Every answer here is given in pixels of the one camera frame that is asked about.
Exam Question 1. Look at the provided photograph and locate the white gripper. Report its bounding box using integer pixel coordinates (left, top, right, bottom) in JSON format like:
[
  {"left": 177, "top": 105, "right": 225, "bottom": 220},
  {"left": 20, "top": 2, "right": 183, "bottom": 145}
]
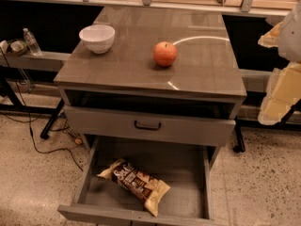
[{"left": 258, "top": 1, "right": 301, "bottom": 125}]

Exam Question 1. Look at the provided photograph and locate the brown chip bag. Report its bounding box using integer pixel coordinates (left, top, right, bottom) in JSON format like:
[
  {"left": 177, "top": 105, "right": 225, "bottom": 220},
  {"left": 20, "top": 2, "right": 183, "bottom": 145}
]
[{"left": 98, "top": 158, "right": 170, "bottom": 217}]

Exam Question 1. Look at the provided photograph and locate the open grey middle drawer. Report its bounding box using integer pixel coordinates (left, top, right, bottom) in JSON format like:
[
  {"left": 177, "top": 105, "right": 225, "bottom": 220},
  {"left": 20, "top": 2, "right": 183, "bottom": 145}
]
[{"left": 58, "top": 137, "right": 217, "bottom": 226}]

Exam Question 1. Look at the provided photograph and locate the grey drawer cabinet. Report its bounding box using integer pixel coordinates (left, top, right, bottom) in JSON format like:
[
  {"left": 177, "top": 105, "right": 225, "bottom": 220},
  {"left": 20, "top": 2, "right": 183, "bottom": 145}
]
[{"left": 53, "top": 5, "right": 247, "bottom": 153}]

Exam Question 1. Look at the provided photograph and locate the closed grey top drawer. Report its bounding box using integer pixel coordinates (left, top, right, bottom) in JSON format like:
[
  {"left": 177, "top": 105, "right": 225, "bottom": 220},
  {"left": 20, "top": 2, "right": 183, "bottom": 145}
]
[{"left": 64, "top": 105, "right": 235, "bottom": 146}]

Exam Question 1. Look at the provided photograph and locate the grey right bench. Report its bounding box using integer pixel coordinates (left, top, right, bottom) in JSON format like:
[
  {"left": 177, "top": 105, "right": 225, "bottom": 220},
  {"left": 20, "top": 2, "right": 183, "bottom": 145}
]
[{"left": 240, "top": 69, "right": 271, "bottom": 92}]

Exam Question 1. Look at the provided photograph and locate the red apple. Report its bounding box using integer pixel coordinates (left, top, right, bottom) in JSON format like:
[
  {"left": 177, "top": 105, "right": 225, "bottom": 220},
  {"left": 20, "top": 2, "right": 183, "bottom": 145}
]
[{"left": 153, "top": 41, "right": 177, "bottom": 67}]

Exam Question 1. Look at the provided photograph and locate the white ceramic bowl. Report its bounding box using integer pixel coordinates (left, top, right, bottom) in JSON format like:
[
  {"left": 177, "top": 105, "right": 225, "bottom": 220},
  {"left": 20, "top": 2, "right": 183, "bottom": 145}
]
[{"left": 79, "top": 24, "right": 116, "bottom": 54}]

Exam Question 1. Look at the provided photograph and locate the grey side bench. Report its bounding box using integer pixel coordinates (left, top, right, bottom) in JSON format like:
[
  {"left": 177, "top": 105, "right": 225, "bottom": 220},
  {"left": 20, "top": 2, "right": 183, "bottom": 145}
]
[{"left": 0, "top": 51, "right": 70, "bottom": 72}]

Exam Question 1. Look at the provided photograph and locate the clear plastic water bottle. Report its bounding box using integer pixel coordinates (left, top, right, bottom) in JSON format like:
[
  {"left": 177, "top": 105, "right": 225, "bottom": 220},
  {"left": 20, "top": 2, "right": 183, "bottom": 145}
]
[{"left": 23, "top": 28, "right": 41, "bottom": 56}]

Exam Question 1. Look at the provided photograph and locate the small dish with wrappers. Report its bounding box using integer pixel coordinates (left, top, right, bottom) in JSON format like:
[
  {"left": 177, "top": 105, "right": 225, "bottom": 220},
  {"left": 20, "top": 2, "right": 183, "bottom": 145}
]
[{"left": 0, "top": 40, "right": 27, "bottom": 57}]

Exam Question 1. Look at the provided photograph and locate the black drawer handle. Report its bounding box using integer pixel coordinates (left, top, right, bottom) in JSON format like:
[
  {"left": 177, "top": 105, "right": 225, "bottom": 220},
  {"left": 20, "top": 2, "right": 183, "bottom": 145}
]
[{"left": 134, "top": 121, "right": 162, "bottom": 131}]

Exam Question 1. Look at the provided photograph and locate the black floor cable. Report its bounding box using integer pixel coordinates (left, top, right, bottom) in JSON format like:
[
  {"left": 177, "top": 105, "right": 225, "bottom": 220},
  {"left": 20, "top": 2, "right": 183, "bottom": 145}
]
[{"left": 0, "top": 47, "right": 85, "bottom": 172}]

